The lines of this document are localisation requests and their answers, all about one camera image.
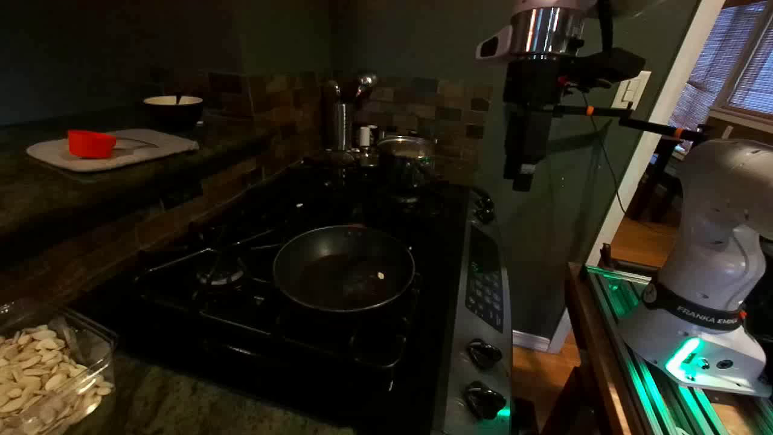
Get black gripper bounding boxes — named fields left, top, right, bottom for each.
left=502, top=56, right=567, bottom=192

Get window with blinds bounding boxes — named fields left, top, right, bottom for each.
left=671, top=0, right=773, bottom=132

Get stove button control panel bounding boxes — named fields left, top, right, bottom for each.
left=464, top=226, right=507, bottom=333

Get metal kitchen utensils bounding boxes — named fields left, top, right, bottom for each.
left=323, top=73, right=380, bottom=107

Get black bowl white inside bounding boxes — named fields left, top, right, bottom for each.
left=141, top=91, right=205, bottom=130

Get white wall switch plate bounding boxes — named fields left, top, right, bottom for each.
left=613, top=67, right=655, bottom=110

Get black frying pan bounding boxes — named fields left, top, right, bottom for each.
left=271, top=223, right=418, bottom=314

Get robot cart with green rail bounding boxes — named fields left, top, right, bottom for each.
left=563, top=259, right=773, bottom=435

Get black gas stove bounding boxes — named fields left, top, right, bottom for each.
left=118, top=154, right=518, bottom=435

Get white cutting board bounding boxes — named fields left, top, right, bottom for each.
left=24, top=126, right=201, bottom=173

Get metal utensil holder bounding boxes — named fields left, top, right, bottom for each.
left=328, top=98, right=357, bottom=151

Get red measuring cup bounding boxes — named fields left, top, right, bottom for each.
left=65, top=128, right=118, bottom=159

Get glass container of pasta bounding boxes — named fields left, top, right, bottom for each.
left=0, top=310, right=118, bottom=435

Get black stove knob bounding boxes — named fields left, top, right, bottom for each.
left=464, top=335, right=504, bottom=372
left=466, top=185, right=498, bottom=226
left=462, top=380, right=510, bottom=422

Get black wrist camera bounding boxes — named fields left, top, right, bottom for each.
left=563, top=45, right=648, bottom=88

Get steel pot with lid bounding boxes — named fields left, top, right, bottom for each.
left=374, top=130, right=438, bottom=175

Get black camera stand orange clips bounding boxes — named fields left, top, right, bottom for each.
left=553, top=101, right=705, bottom=145

